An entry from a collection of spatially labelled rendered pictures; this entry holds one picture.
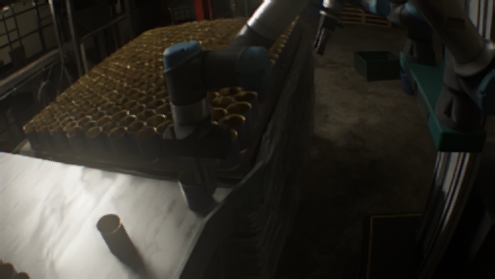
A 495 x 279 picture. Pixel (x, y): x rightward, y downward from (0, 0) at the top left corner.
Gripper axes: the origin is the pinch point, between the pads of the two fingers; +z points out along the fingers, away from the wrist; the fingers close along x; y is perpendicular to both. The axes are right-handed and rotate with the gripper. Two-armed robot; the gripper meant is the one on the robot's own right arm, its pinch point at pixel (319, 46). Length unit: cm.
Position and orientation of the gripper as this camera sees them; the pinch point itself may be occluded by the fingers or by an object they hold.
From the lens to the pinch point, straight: 125.6
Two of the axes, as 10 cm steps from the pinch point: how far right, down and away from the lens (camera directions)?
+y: 9.4, 3.3, 0.1
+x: 1.4, -4.1, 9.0
